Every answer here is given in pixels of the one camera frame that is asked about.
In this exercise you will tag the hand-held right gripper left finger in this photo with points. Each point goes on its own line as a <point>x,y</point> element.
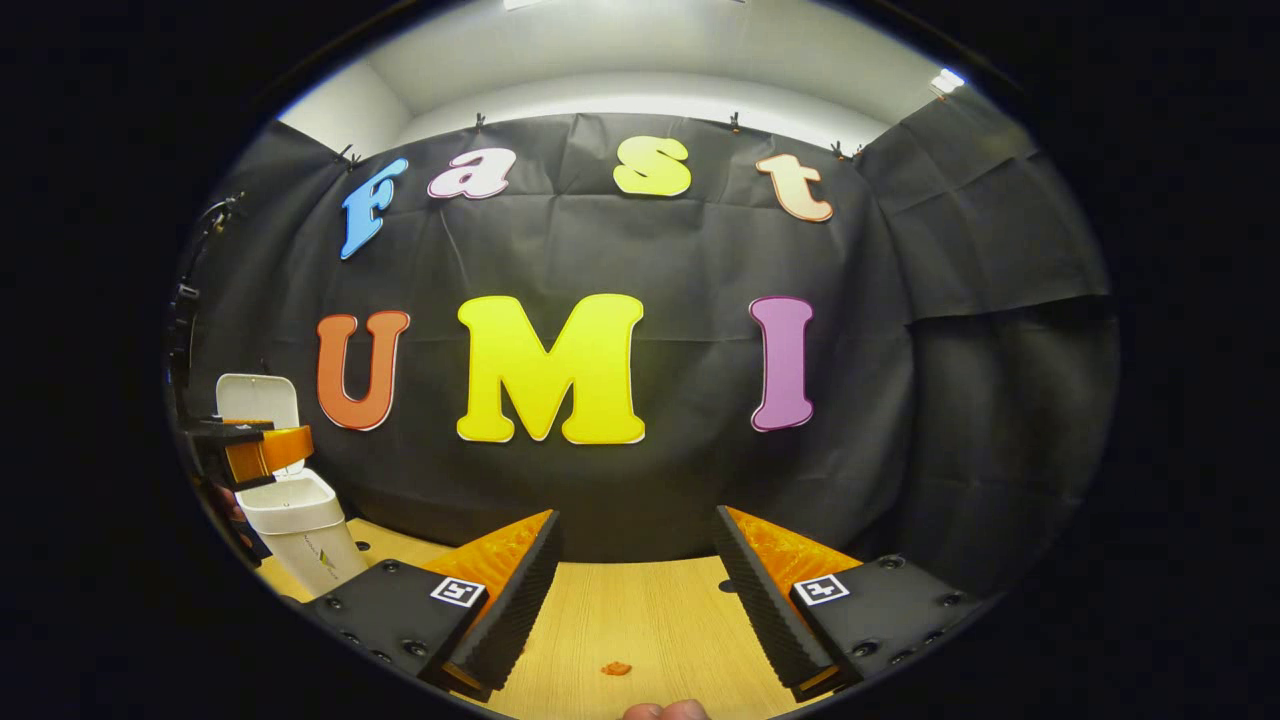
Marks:
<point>515,600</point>

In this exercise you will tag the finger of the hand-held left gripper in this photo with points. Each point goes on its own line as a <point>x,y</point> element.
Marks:
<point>260,450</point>

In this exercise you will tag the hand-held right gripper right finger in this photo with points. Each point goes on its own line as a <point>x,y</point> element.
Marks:
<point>765,600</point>

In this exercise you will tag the white desktop garbage bin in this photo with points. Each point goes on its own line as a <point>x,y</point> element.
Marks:
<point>300,530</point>

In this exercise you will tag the orange paper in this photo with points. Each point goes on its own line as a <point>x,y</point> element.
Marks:
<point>616,668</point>

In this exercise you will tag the wooden desktop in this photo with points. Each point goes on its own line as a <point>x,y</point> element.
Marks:
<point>640,620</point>

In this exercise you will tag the black backdrop cloth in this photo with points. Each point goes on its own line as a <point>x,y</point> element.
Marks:
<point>650,250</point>

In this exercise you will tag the ceiling light panel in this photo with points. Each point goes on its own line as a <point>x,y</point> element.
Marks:
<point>946,80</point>

